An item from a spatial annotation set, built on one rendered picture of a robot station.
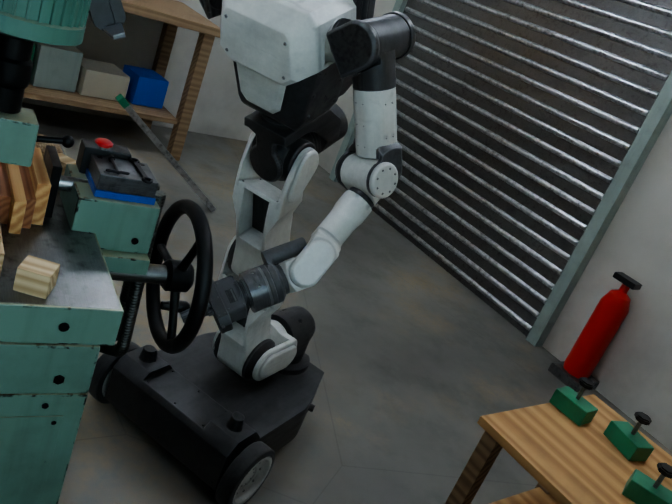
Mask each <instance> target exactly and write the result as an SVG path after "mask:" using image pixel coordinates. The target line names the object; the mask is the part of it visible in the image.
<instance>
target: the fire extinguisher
mask: <svg viewBox="0 0 672 504"><path fill-rule="evenodd" d="M613 278H615V279H617V280H618V281H620V282H621V283H622V285H621V287H620V288H619V289H616V290H610V291H609V292H608V293H607V294H606V295H604V296H603V297H602V298H601V299H600V301H599V303H598V304H597V306H596V308H595V310H594V311H593V313H592V315H591V316H590V318H589V320H588V322H587V323H586V325H585V327H584V329H583V330H582V332H581V334H580V336H579V337H578V339H577V341H576V342H575V344H574V346H573V348H572V349H571V351H570V353H569V355H568V356H567V358H566V360H565V361H560V362H552V363H551V365H550V367H549V369H548V371H550V372H551V373H552V374H553V375H554V376H556V377H557V378H558V379H559V380H560V381H562V382H563V383H564V384H565V385H566V386H569V387H571V388H572V389H573V390H574V391H576V392H579V391H580V389H581V388H582V386H581V385H580V383H579V378H580V377H586V378H588V379H590V380H592V382H593V383H594V385H595V387H594V389H592V390H595V389H596V387H597V386H598V384H599V381H598V380H597V379H596V378H594V377H593V376H592V375H591V374H592V373H593V371H594V369H595V368H596V366H597V364H598V363H599V361H600V359H601V358H602V356H603V354H604V353H605V351H606V349H607V348H608V346H609V344H610V343H611V341H612V339H613V338H614V336H615V334H616V333H617V331H618V329H619V328H620V326H621V324H622V323H623V321H624V319H625V318H626V316H627V314H628V312H629V307H630V301H631V299H630V298H629V296H628V295H627V292H628V291H629V289H632V290H640V288H641V287H642V284H640V283H639V282H637V281H636V280H634V279H632V278H631V277H629V276H628V275H626V274H625V273H623V272H615V273H614V275H613Z"/></svg>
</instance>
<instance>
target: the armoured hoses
mask: <svg viewBox="0 0 672 504"><path fill-rule="evenodd" d="M159 189H160V184H159V183H158V187H157V191H156V194H155V199H156V202H157V204H158V205H159V207H160V213H159V217H158V220H157V224H156V227H155V231H154V234H153V238H152V241H151V245H150V248H149V251H148V254H147V255H148V257H149V259H151V253H152V250H153V246H154V245H153V244H154V241H155V237H156V236H155V235H156V234H157V233H156V232H157V228H158V225H159V219H160V216H161V212H162V209H163V208H162V207H164V202H165V198H166V195H165V193H164V192H162V191H159ZM144 285H145V284H144V283H141V282H129V281H124V282H123V285H122V290H121V294H120V299H119V300H120V302H121V305H122V308H123V311H124V313H123V316H122V320H121V323H120V327H119V331H118V334H117V338H116V341H118V342H117V344H114V345H113V346H112V345H100V351H99V352H100V353H104V354H108V355H111V356H115V357H121V356H123V355H125V354H126V353H127V352H128V350H129V346H130V343H131V338H132V335H133V330H134V327H135V326H134V325H135V322H136V319H137V318H136V317H137V314H138V309H139V305H140V302H141V301H140V300H141V297H142V292H143V288H144ZM116 341H115V342H116Z"/></svg>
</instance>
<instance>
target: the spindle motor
mask: <svg viewBox="0 0 672 504"><path fill-rule="evenodd" d="M90 4H91V0H0V33H1V34H4V35H7V36H11V37H14V38H18V39H22V40H26V41H30V42H35V43H41V44H47V45H61V46H76V45H80V44H81V43H82V42H83V37H84V33H85V28H86V23H87V18H88V13H89V9H90Z"/></svg>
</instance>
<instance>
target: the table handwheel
mask: <svg viewBox="0 0 672 504"><path fill-rule="evenodd" d="M183 214H186V215H188V217H189V218H190V220H191V222H192V225H193V229H194V233H195V239H196V241H195V243H194V244H193V246H192V247H191V249H190V250H189V252H188V253H187V255H186V256H185V257H184V258H183V260H175V259H172V257H171V256H170V254H169V252H168V250H167V248H166V245H167V242H168V239H169V236H170V234H171V231H172V229H173V227H174V225H175V223H176V222H177V220H178V219H179V218H180V217H181V216H182V215H183ZM156 233H157V234H156V235H155V236H156V237H155V241H154V244H153V245H154V246H153V250H152V253H151V259H150V264H149V267H148V271H147V274H146V275H139V274H128V273H116V272H110V275H111V278H112V280H117V281H129V282H141V283H146V310H147V318H148V324H149V328H150V332H151V334H152V337H153V339H154V341H155V343H156V344H157V346H158V347H159V348H160V349H161V350H162V351H164V352H166V353H169V354H177V353H180V352H182V351H184V350H185V349H186V348H187V347H188V346H189V345H190V344H191V343H192V342H193V340H194V339H195V337H196V335H197V334H198V332H199V329H200V327H201V325H202V323H203V320H204V317H205V314H206V311H207V307H208V303H209V298H210V293H211V286H212V277H213V244H212V236H211V231H210V226H209V223H208V220H207V217H206V215H205V213H204V211H203V210H202V208H201V207H200V206H199V205H198V204H197V203H196V202H194V201H192V200H190V199H181V200H178V201H176V202H175V203H173V204H172V205H171V206H170V207H169V208H168V209H167V211H166V212H165V213H164V215H163V217H162V219H161V221H160V223H159V225H158V228H157V232H156ZM196 256H197V268H196V280H195V288H194V294H193V298H192V303H191V307H190V310H189V313H188V316H187V319H186V321H185V324H184V326H183V328H182V330H181V331H180V333H179V334H178V335H177V336H176V331H177V317H178V308H179V299H180V292H187V291H188V290H189V289H190V288H191V287H192V285H193V282H194V267H193V265H192V264H191V263H192V261H193V260H194V258H195V257H196ZM163 260H164V263H163ZM162 263H163V264H162ZM160 285H161V287H162V288H163V290H164V291H171V292H170V309H169V321H168V331H167V332H166V329H165V327H164V323H163V319H162V314H161V309H160Z"/></svg>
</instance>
